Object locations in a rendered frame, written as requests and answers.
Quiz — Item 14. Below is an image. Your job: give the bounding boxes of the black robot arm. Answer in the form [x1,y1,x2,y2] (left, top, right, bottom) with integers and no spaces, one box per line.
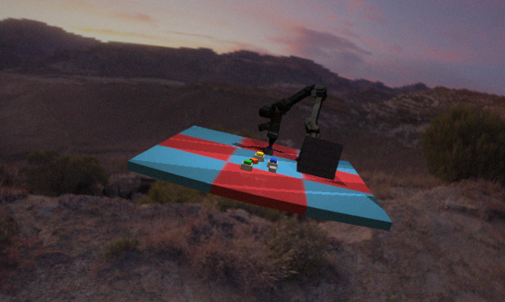
[258,85,327,138]

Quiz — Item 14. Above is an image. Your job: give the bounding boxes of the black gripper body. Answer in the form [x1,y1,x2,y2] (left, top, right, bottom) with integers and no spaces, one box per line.
[267,120,281,139]

